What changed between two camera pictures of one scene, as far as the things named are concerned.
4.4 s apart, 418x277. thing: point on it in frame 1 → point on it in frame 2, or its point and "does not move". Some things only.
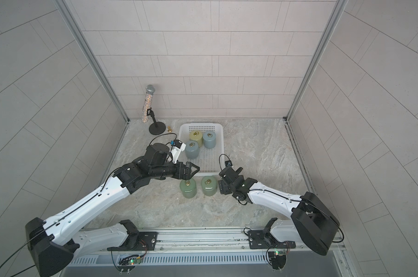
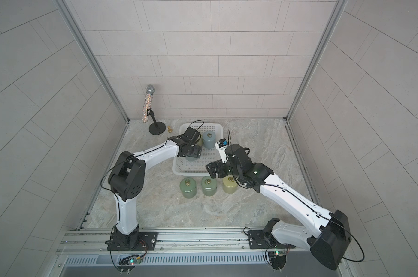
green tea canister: x=209 y=185 does not move
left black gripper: x=180 y=175 → x=197 y=151
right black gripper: x=223 y=189 → x=221 y=172
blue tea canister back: x=209 y=139 does not move
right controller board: x=277 y=258 does not move
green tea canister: x=189 y=188 does not move
